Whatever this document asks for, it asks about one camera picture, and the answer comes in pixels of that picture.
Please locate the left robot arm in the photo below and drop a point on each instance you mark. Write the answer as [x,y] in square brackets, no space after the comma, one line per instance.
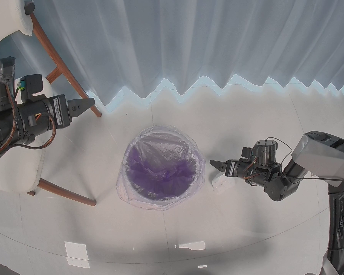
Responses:
[0,96]

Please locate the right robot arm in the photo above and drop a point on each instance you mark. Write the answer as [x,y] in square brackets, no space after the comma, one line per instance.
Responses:
[318,159]

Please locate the wooden chair white cushions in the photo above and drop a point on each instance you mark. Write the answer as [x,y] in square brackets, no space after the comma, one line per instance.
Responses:
[5,16]

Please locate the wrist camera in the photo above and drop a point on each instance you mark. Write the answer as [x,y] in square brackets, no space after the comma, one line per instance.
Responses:
[33,84]
[247,153]

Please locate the purple plastic bag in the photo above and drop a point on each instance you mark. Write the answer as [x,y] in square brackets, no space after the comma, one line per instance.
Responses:
[160,170]

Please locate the pale blue curtain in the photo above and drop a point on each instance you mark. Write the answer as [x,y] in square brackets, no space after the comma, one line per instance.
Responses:
[189,39]

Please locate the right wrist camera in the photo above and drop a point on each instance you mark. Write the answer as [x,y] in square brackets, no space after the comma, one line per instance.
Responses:
[247,153]

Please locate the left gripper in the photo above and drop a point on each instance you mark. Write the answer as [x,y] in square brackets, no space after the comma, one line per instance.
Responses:
[43,116]

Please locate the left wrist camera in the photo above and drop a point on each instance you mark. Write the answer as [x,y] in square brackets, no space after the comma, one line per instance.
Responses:
[33,84]

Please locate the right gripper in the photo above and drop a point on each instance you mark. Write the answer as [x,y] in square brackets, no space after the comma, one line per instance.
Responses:
[240,170]

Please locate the white trash bin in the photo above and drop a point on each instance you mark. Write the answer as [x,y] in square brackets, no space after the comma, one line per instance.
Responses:
[149,200]

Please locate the white paper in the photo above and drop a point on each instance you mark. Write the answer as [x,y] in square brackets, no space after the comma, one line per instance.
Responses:
[222,185]

